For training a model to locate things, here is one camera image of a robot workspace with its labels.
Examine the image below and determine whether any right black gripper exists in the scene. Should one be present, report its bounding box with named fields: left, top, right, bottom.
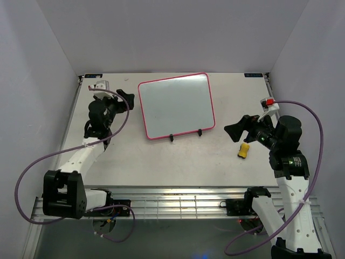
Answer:
left=224, top=111, right=280, bottom=149

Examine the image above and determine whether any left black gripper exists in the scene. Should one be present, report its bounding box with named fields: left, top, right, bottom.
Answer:
left=99, top=90, right=135, bottom=128

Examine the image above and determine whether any yellow bone-shaped eraser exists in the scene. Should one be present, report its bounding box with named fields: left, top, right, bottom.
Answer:
left=237, top=142, right=250, bottom=159

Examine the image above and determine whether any pink framed whiteboard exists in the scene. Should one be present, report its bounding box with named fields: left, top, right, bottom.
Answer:
left=137, top=73, right=216, bottom=141

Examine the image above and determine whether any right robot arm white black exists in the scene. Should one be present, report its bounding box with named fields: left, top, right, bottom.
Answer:
left=224, top=115, right=331, bottom=258

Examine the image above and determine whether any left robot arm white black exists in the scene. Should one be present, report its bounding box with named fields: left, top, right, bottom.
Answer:
left=43, top=86, right=135, bottom=219

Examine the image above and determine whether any left blue corner label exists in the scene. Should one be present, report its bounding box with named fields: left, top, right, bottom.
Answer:
left=84, top=73, right=103, bottom=78

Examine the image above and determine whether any blue corner label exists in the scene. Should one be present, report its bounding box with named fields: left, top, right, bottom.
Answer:
left=244, top=73, right=263, bottom=78
left=84, top=73, right=103, bottom=78

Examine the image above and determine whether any right blue corner label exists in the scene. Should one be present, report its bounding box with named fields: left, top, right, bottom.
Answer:
left=244, top=73, right=263, bottom=78

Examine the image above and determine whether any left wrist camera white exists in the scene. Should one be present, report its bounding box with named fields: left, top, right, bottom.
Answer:
left=89, top=80, right=112, bottom=100

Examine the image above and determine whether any wire whiteboard stand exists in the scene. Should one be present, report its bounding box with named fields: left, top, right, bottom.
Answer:
left=168, top=128, right=203, bottom=142

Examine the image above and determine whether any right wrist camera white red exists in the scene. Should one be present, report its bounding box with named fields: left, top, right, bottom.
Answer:
left=258, top=97, right=280, bottom=121

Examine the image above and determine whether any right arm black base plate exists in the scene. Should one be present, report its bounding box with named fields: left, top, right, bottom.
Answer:
left=219, top=199, right=257, bottom=216

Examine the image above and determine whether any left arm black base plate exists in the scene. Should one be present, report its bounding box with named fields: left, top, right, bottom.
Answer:
left=84, top=200, right=131, bottom=218

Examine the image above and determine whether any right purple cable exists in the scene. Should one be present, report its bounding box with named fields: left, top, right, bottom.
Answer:
left=224, top=100, right=323, bottom=256

